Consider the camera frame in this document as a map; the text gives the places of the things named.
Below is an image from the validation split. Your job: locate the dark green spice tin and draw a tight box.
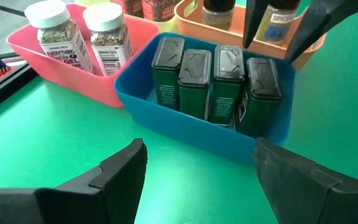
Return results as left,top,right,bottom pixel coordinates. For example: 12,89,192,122
151,36,186,111
178,49,213,121
208,45,246,125
235,57,283,138

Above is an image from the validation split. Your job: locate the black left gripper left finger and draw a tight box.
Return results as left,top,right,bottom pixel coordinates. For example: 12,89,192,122
0,138,149,224

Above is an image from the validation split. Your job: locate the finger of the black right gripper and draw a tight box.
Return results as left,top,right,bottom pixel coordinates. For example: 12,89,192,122
242,0,272,49
284,0,358,65

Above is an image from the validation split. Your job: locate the black-lid pepper jar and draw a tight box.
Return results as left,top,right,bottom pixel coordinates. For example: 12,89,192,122
203,0,236,31

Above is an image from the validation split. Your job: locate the orange plastic bin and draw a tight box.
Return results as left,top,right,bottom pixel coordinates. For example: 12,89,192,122
174,0,328,71

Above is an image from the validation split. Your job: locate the black-lid jar with blue sticker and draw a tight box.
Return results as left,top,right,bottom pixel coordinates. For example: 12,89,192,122
255,0,301,46

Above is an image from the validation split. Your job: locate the green table mat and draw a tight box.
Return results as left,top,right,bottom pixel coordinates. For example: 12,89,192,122
0,0,358,224

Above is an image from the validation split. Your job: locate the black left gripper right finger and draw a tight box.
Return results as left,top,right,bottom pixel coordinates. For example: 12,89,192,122
252,138,358,224

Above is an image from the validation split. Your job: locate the white-lid seasoning jar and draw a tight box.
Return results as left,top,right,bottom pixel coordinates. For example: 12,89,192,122
24,0,94,74
82,2,135,77

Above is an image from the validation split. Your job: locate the blue plastic bin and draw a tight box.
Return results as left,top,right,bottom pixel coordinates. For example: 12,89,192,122
114,32,298,166

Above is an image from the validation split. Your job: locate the pink plastic bin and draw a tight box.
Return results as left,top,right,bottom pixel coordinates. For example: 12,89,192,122
6,2,160,108

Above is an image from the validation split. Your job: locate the yellow-green plastic bin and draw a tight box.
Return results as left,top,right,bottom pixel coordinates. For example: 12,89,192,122
75,0,198,34

